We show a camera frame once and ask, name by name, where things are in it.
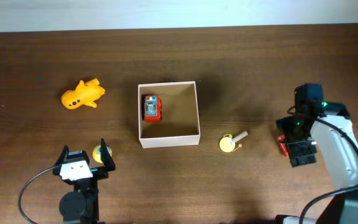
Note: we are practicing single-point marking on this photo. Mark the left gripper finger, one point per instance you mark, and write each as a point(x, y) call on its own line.
point(106, 158)
point(62, 157)

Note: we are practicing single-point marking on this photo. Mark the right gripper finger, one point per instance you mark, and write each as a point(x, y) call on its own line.
point(301, 153)
point(288, 126)

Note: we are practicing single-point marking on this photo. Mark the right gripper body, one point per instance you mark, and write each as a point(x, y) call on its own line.
point(305, 134)

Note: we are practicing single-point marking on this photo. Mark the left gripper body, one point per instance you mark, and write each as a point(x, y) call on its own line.
point(99, 172)

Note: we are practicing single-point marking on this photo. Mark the red grey toy truck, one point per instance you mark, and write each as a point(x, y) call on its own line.
point(282, 144)

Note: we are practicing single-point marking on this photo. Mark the red toy car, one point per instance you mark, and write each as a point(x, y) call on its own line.
point(152, 108)

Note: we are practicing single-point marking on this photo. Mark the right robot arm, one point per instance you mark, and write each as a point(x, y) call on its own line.
point(315, 125)

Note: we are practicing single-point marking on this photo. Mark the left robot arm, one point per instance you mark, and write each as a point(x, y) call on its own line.
point(81, 205)

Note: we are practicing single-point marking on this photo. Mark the yellow round toy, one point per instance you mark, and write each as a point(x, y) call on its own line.
point(97, 153)

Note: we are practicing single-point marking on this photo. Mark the orange rubber toy animal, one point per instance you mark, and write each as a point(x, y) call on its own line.
point(85, 94)

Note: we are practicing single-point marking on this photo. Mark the white open cardboard box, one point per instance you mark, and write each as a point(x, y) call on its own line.
point(180, 124)

